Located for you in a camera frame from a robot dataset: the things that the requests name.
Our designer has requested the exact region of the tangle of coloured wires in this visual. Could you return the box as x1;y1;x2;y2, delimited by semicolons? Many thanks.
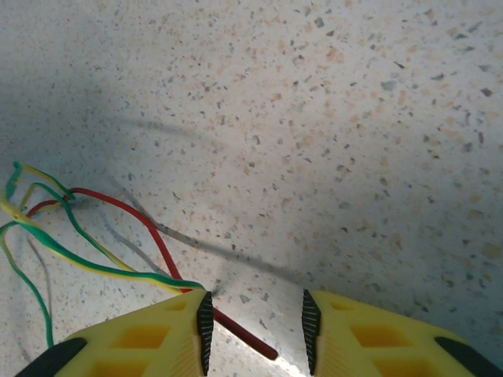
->
26;187;279;361

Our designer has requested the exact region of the green yellow striped cable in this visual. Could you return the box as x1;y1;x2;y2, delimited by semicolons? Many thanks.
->
2;160;185;295
0;219;206;350

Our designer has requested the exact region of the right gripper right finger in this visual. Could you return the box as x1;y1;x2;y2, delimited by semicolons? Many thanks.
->
301;289;503;377

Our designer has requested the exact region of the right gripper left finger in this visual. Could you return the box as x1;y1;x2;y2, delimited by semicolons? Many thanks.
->
15;290;215;377

